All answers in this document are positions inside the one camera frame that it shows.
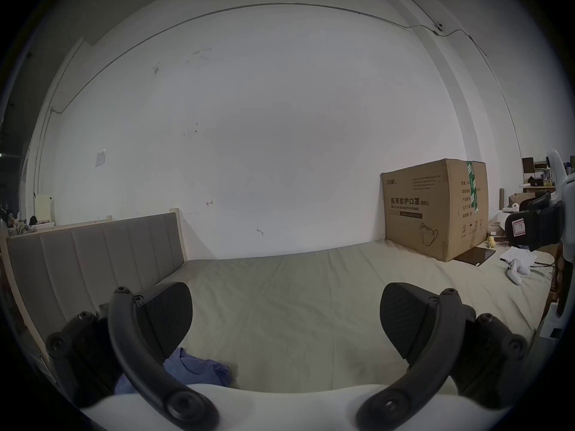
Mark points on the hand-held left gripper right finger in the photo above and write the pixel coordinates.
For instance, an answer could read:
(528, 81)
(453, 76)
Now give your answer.
(433, 353)

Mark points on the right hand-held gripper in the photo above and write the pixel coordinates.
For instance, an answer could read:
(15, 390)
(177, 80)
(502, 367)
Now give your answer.
(569, 195)

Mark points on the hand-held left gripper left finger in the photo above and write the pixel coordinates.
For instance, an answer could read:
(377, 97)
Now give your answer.
(134, 353)

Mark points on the white paper sheets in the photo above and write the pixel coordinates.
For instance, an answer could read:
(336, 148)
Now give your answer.
(521, 255)

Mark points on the white hand controller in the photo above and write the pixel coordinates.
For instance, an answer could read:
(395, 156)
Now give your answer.
(514, 274)

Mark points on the blue garment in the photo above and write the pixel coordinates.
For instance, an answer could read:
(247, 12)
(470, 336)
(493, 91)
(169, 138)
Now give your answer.
(197, 368)

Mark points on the black flat tablet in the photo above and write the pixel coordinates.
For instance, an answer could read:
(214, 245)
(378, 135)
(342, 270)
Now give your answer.
(475, 256)

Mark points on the grey padded headboard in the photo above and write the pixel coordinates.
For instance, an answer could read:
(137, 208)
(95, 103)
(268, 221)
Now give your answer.
(90, 263)

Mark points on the large brown cardboard carton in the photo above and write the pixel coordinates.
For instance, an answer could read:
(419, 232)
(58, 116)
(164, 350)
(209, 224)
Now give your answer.
(426, 204)

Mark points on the bed with beige sheet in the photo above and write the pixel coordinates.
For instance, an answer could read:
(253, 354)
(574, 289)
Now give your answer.
(292, 308)

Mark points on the white box appliance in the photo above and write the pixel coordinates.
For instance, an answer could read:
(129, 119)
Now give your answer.
(45, 208)

